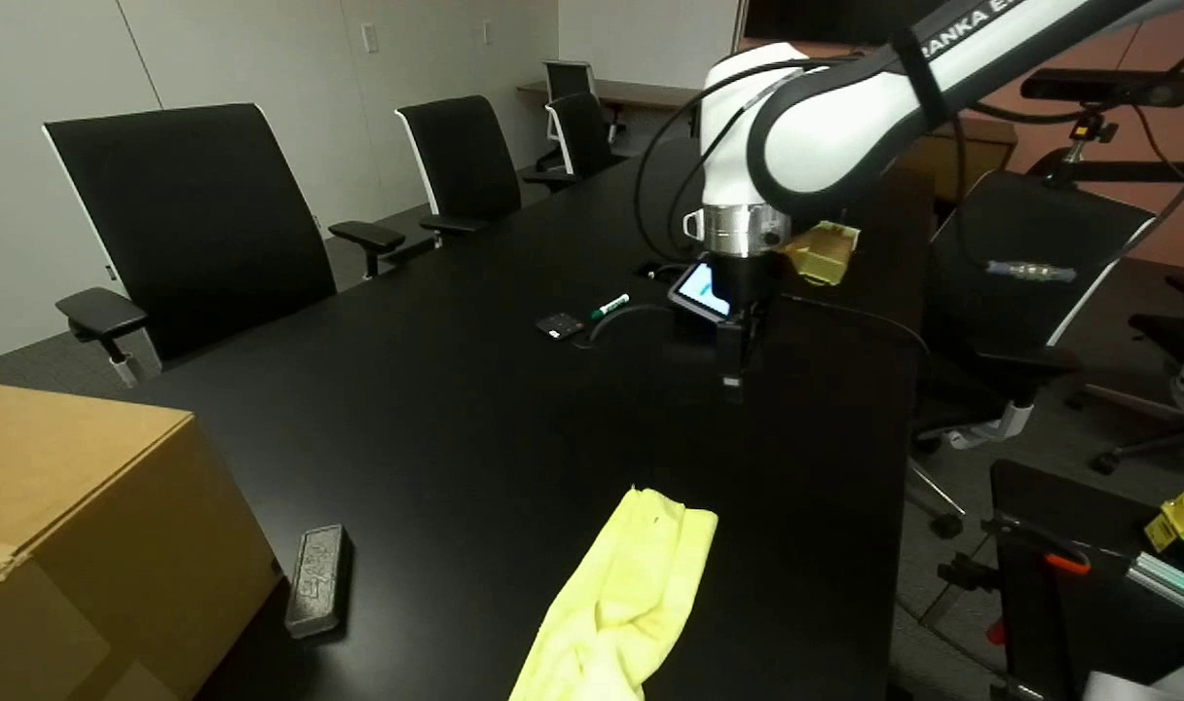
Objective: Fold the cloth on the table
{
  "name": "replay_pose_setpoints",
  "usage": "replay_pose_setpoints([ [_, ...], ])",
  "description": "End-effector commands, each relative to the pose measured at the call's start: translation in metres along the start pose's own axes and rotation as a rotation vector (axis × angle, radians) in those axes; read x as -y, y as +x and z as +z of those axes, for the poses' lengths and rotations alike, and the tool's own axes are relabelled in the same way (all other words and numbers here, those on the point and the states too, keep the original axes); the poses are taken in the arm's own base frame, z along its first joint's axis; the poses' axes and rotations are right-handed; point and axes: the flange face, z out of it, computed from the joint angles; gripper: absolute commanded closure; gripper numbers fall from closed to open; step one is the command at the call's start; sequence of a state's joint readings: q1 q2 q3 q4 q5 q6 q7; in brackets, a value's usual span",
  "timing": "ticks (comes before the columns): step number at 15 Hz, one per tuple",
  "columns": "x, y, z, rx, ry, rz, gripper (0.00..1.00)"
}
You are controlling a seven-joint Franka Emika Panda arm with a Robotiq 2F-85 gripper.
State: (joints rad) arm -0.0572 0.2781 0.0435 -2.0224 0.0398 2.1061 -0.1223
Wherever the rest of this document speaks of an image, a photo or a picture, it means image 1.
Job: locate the yellow green plastic object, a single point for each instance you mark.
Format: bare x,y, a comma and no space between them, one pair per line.
1181,520

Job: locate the yellow cloth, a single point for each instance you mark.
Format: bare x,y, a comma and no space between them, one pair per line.
615,597

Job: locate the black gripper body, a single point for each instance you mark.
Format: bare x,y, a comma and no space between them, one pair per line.
750,292

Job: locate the black stereo camera bar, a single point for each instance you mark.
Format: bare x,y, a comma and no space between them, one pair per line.
1111,88

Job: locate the brown cardboard box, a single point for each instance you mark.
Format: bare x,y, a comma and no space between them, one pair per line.
87,546

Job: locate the black remote control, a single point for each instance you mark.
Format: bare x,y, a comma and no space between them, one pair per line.
316,579

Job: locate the yellow wrist camera mount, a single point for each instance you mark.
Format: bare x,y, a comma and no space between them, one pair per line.
824,254

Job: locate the small black device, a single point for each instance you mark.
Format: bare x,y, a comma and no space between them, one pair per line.
560,324

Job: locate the teal tube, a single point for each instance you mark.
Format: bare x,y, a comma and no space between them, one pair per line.
1171,581

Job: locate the black equipment stand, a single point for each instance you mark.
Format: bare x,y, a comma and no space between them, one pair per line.
1045,624

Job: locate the tablet touch panel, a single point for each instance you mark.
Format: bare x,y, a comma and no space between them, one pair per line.
693,292

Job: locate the black office chair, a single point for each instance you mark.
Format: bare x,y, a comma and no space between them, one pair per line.
569,79
187,218
460,157
1085,228
579,129

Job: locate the wooden credenza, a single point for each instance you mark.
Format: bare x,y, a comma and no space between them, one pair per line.
976,150

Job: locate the wall television screen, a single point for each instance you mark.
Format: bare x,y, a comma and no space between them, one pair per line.
828,15

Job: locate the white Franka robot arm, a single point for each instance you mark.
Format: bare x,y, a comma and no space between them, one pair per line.
828,129

